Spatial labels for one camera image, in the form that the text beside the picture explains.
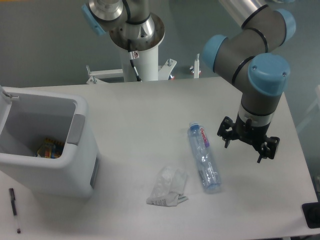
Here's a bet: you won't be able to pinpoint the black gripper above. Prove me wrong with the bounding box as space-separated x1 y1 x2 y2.
217 116 280 163

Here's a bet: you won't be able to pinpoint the clear plastic water bottle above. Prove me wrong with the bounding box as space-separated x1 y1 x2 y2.
187 122 222 194

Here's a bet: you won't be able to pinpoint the white plastic wrapper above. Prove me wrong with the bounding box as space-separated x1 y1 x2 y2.
146 166 189 207

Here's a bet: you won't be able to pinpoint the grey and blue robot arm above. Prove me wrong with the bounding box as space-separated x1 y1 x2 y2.
81 0 296 159

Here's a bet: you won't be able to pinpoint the white trash can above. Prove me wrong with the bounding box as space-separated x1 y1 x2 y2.
0 87 99 198

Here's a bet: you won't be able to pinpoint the black device at table edge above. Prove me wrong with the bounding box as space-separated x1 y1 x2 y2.
302 202 320 229

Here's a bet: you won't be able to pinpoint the colourful snack wrapper in bin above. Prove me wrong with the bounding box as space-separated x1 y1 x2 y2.
35 138 65 159

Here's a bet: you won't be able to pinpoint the black pen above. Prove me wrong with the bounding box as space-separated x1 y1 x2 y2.
8 188 21 234

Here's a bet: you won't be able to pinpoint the white pedestal foot bracket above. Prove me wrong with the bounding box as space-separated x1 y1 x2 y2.
189 53 202 79

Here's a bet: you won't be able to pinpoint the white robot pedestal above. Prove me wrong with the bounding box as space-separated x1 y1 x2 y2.
85 12 178 85

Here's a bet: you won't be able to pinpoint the black cable on pedestal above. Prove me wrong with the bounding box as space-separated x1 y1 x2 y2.
126 38 143 82

